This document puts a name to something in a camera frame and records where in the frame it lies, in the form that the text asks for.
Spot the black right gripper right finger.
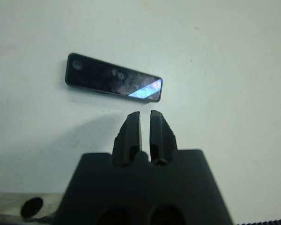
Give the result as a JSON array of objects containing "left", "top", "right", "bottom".
[{"left": 148, "top": 109, "right": 178, "bottom": 167}]

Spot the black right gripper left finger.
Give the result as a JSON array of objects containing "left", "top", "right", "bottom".
[{"left": 112, "top": 111, "right": 142, "bottom": 168}]

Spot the slim black camera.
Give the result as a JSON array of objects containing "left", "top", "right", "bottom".
[{"left": 64, "top": 52, "right": 164, "bottom": 103}]

